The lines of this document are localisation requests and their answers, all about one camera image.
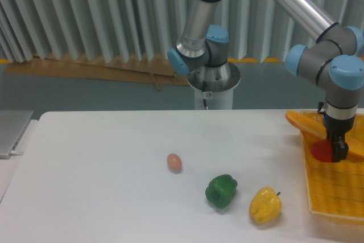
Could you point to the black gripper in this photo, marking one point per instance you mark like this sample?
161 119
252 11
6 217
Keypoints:
336 130

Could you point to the red bell pepper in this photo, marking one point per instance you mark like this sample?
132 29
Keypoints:
322 151

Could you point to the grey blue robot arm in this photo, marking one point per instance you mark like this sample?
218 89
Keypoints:
201 53

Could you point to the yellow woven basket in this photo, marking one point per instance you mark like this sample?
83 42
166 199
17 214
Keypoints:
334 190

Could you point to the yellow bell pepper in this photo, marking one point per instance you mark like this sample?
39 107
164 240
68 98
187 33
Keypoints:
265 206

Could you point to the green bell pepper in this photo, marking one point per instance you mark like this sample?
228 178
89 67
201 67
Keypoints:
221 190

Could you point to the brown egg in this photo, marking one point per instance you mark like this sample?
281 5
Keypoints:
174 163

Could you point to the brown cardboard sheet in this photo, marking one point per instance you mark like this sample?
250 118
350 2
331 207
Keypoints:
156 71

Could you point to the silver laptop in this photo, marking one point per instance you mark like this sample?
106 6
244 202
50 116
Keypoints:
13 125

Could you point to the orange basket handle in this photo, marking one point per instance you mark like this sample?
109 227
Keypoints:
316 129

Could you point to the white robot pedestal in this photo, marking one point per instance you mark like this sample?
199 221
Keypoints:
213 95

